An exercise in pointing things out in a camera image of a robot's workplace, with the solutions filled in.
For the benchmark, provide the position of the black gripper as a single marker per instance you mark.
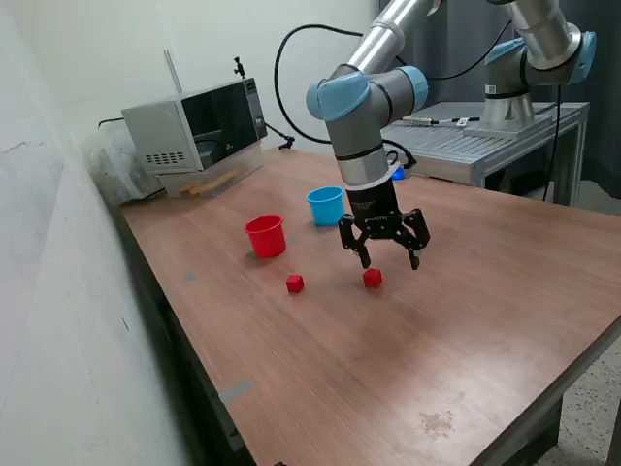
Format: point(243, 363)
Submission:
point(373, 209)

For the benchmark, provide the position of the red cube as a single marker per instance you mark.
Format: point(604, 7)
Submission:
point(295, 284)
point(372, 278)

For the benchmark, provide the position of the silver blue UR5e robot arm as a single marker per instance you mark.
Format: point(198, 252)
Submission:
point(359, 145)

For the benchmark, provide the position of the blue plastic cup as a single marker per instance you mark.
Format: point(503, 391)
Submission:
point(326, 206)

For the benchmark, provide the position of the aluminium profile robot stand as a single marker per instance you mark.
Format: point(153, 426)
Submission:
point(451, 145)

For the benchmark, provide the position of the red plastic cup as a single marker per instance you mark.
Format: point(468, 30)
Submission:
point(266, 240)

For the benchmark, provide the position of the aluminium base mounting plate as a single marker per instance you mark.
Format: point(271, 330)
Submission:
point(533, 127)

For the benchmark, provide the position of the grey tape strip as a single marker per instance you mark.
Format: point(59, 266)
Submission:
point(235, 390)

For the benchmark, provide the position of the silver microwave oven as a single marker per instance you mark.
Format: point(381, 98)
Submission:
point(160, 131)

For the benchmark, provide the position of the thin white rod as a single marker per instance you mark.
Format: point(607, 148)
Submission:
point(173, 73)

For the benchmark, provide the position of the clear plastic bag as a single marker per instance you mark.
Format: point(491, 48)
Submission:
point(111, 170)

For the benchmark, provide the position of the black camera clamp mount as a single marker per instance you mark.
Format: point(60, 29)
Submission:
point(238, 68)

